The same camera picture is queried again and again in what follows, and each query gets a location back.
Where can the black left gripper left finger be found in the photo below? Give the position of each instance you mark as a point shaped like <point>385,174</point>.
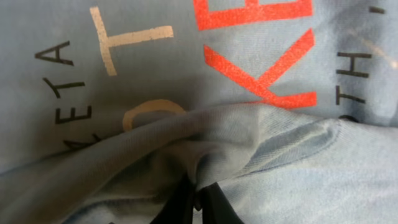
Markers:
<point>179,207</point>

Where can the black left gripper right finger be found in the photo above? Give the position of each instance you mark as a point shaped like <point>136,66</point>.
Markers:
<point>216,208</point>

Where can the light blue printed t-shirt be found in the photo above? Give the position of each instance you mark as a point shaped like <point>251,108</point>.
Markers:
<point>290,106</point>

